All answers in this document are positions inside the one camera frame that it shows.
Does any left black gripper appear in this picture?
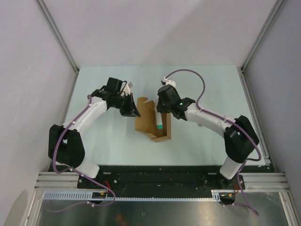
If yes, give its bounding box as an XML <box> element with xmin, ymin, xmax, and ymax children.
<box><xmin>112</xmin><ymin>93</ymin><xmax>141</xmax><ymax>118</ymax></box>

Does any white tube green cap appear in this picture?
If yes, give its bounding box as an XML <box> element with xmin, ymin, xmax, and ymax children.
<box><xmin>155</xmin><ymin>111</ymin><xmax>163</xmax><ymax>129</ymax></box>

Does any brown cardboard express box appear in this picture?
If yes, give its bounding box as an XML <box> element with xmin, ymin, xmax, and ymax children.
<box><xmin>135</xmin><ymin>97</ymin><xmax>172</xmax><ymax>143</ymax></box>

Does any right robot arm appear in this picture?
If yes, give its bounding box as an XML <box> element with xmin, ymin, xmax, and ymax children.
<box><xmin>156</xmin><ymin>85</ymin><xmax>261</xmax><ymax>189</ymax></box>

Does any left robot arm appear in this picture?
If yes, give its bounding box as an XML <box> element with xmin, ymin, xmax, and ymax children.
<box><xmin>48</xmin><ymin>77</ymin><xmax>141</xmax><ymax>188</ymax></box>

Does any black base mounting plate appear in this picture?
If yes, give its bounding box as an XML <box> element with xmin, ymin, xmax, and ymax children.
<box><xmin>48</xmin><ymin>164</ymin><xmax>276</xmax><ymax>199</ymax></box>

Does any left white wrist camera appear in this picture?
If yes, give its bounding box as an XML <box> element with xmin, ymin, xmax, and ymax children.
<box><xmin>120</xmin><ymin>82</ymin><xmax>133</xmax><ymax>97</ymax></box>

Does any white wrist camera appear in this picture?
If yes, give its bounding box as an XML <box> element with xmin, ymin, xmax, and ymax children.
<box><xmin>120</xmin><ymin>82</ymin><xmax>133</xmax><ymax>97</ymax></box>
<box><xmin>161</xmin><ymin>77</ymin><xmax>176</xmax><ymax>88</ymax></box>

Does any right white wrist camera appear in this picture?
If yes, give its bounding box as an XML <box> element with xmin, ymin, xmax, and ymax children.
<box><xmin>161</xmin><ymin>77</ymin><xmax>176</xmax><ymax>88</ymax></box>

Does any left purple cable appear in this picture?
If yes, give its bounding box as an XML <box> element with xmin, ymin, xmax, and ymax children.
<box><xmin>43</xmin><ymin>95</ymin><xmax>116</xmax><ymax>214</ymax></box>

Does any purple cable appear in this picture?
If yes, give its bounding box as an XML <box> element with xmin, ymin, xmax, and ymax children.
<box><xmin>164</xmin><ymin>69</ymin><xmax>262</xmax><ymax>217</ymax></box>
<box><xmin>43</xmin><ymin>95</ymin><xmax>116</xmax><ymax>214</ymax></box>

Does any right aluminium side rail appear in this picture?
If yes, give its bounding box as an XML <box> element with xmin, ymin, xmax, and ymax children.
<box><xmin>237</xmin><ymin>67</ymin><xmax>272</xmax><ymax>165</ymax></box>

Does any white slotted cable duct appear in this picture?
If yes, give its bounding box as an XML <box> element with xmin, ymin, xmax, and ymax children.
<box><xmin>43</xmin><ymin>189</ymin><xmax>224</xmax><ymax>202</ymax></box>

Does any aluminium front cross rail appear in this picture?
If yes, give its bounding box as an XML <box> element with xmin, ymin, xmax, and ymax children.
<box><xmin>35</xmin><ymin>172</ymin><xmax>290</xmax><ymax>192</ymax></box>

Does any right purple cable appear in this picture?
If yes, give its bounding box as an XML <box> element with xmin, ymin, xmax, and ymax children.
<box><xmin>164</xmin><ymin>69</ymin><xmax>262</xmax><ymax>217</ymax></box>

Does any left aluminium frame post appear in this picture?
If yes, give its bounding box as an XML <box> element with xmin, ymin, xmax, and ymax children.
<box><xmin>35</xmin><ymin>0</ymin><xmax>79</xmax><ymax>75</ymax></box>

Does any aluminium frame post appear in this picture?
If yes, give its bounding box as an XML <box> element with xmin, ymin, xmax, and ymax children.
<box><xmin>240</xmin><ymin>0</ymin><xmax>287</xmax><ymax>72</ymax></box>
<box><xmin>35</xmin><ymin>0</ymin><xmax>79</xmax><ymax>75</ymax></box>

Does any right aluminium frame post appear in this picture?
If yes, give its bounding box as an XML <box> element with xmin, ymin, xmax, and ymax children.
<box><xmin>240</xmin><ymin>0</ymin><xmax>287</xmax><ymax>72</ymax></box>

